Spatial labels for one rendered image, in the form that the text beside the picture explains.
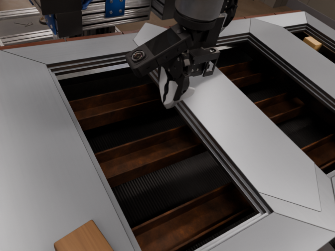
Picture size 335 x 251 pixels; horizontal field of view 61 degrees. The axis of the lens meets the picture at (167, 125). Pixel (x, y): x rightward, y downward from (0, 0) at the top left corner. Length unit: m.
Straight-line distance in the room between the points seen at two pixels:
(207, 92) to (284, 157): 0.25
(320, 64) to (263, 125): 0.44
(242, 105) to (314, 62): 0.42
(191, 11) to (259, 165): 0.35
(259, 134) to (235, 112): 0.08
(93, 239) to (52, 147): 0.22
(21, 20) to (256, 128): 1.92
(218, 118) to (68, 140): 0.35
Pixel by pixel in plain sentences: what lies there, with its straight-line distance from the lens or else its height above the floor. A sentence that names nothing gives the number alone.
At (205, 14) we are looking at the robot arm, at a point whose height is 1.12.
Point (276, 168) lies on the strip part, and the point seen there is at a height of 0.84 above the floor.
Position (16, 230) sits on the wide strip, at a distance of 0.52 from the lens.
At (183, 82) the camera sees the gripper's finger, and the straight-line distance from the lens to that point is 0.52.
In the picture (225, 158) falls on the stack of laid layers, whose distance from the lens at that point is 0.64.
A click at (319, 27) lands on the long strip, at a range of 1.41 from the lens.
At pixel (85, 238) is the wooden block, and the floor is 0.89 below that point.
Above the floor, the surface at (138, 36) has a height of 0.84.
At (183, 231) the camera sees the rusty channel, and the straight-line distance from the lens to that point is 0.70.
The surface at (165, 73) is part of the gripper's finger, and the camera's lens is 0.57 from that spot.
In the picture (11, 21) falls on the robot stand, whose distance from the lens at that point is 2.33.
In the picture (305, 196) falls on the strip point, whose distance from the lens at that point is 0.65.
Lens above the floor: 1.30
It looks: 46 degrees down
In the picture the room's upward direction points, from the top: 14 degrees clockwise
